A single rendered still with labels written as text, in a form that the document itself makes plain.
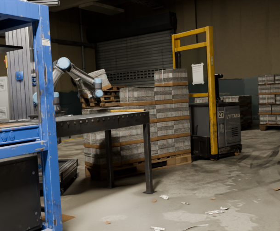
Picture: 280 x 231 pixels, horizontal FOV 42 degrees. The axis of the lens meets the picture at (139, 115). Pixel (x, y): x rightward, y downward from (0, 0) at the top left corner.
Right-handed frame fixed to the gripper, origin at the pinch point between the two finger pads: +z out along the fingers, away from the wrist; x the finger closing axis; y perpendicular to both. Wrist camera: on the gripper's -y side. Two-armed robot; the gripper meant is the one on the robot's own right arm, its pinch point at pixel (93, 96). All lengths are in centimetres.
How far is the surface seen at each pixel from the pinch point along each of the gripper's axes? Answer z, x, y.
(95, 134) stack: 18.8, 12.7, -42.2
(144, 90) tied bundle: 34, -68, -21
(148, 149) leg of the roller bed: -63, -16, -64
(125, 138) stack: 24, -19, -64
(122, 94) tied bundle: 60, -46, -17
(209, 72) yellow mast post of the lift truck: 49, -169, -39
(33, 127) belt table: -146, 73, 8
